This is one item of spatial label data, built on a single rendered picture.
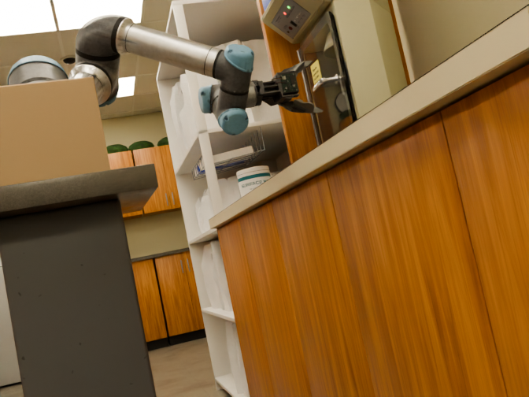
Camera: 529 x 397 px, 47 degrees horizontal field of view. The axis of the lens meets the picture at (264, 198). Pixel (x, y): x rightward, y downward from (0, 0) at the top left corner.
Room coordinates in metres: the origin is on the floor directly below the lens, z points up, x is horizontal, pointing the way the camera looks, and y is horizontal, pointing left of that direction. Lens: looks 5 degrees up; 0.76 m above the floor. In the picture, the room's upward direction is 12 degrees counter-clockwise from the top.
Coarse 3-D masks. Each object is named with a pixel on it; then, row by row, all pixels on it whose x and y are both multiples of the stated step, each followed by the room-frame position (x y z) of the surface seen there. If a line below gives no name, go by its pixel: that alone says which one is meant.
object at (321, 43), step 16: (320, 32) 1.73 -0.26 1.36; (304, 48) 1.89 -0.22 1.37; (320, 48) 1.76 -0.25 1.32; (336, 48) 1.65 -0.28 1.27; (320, 64) 1.79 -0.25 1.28; (336, 64) 1.67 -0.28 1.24; (320, 96) 1.84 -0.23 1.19; (336, 96) 1.72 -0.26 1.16; (336, 112) 1.75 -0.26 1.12; (352, 112) 1.65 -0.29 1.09; (320, 128) 1.90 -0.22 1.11; (336, 128) 1.77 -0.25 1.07
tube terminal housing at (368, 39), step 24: (336, 0) 1.65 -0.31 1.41; (360, 0) 1.67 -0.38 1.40; (384, 0) 1.81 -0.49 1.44; (336, 24) 1.66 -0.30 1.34; (360, 24) 1.66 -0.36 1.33; (384, 24) 1.76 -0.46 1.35; (360, 48) 1.66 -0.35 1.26; (384, 48) 1.71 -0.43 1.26; (360, 72) 1.65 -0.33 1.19; (384, 72) 1.67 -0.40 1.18; (360, 96) 1.65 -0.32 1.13; (384, 96) 1.67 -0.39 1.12
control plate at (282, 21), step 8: (288, 0) 1.73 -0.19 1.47; (280, 8) 1.79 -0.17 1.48; (296, 8) 1.74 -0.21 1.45; (280, 16) 1.83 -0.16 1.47; (288, 16) 1.81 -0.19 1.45; (296, 16) 1.78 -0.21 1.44; (304, 16) 1.76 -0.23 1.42; (280, 24) 1.87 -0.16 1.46; (288, 24) 1.85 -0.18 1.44; (296, 32) 1.87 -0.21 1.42
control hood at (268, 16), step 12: (276, 0) 1.76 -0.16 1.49; (300, 0) 1.70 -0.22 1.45; (312, 0) 1.67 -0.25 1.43; (324, 0) 1.64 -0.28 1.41; (264, 12) 1.87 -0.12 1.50; (276, 12) 1.82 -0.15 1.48; (312, 12) 1.72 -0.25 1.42; (312, 24) 1.80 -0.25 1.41; (288, 36) 1.92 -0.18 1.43; (300, 36) 1.89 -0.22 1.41
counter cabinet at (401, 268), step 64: (448, 128) 0.78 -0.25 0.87; (512, 128) 0.67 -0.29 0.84; (320, 192) 1.28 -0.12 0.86; (384, 192) 1.00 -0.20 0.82; (448, 192) 0.82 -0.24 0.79; (512, 192) 0.69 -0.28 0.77; (256, 256) 1.96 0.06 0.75; (320, 256) 1.36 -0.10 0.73; (384, 256) 1.05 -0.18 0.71; (448, 256) 0.85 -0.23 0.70; (512, 256) 0.72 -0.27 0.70; (256, 320) 2.15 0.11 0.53; (320, 320) 1.46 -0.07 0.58; (384, 320) 1.11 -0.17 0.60; (448, 320) 0.89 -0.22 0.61; (512, 320) 0.75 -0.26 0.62; (256, 384) 2.37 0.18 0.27; (320, 384) 1.56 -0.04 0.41; (384, 384) 1.17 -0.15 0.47; (448, 384) 0.93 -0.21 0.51; (512, 384) 0.78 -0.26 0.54
